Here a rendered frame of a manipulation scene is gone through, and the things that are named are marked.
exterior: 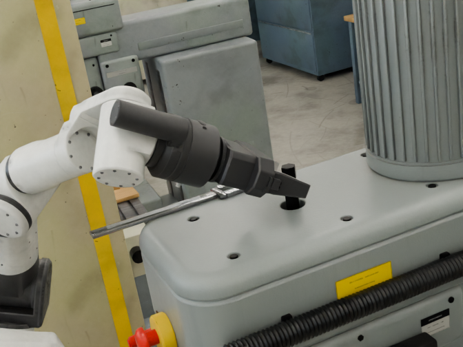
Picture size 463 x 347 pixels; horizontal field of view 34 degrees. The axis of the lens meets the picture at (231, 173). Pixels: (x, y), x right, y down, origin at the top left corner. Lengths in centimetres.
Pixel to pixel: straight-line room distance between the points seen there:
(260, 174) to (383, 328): 30
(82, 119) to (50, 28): 167
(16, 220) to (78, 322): 194
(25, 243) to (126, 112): 41
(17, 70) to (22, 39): 11
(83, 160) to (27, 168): 9
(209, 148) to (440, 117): 34
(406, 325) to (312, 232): 22
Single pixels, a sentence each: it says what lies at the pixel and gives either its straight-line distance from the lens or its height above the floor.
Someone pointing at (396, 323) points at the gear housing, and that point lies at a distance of 114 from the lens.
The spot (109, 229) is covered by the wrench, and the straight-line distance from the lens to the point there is 113.
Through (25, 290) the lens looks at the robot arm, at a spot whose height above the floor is 173.
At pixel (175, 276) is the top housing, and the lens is 99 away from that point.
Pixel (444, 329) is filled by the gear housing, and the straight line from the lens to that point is 121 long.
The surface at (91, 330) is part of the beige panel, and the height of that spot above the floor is 77.
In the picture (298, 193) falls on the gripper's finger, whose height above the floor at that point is 193.
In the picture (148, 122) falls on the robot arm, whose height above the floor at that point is 209.
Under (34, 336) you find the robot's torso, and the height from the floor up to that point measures 166.
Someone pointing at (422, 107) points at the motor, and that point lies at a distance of 110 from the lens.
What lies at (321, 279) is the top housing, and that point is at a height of 184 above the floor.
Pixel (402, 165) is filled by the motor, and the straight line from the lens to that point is 114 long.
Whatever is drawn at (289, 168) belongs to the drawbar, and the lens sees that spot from 108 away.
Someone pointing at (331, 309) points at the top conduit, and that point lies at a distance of 102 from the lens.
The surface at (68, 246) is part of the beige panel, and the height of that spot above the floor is 114.
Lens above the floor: 236
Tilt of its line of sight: 22 degrees down
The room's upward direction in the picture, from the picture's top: 9 degrees counter-clockwise
